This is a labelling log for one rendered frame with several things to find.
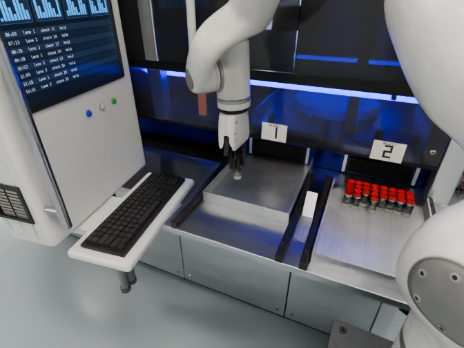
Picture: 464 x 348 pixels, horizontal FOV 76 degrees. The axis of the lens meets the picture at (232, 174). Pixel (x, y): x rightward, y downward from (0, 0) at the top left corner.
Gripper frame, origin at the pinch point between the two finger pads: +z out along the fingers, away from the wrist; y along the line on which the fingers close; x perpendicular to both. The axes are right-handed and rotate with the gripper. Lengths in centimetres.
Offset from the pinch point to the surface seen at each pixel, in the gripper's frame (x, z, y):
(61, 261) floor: -124, 95, 1
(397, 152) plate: 40.0, 0.7, -22.4
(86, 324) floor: -76, 97, 23
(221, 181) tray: -8.6, 12.3, -5.0
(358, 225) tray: 34.2, 14.1, -2.7
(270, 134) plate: 2.4, 0.2, -20.6
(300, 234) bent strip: 21.3, 13.3, 7.6
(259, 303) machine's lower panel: -1, 89, -18
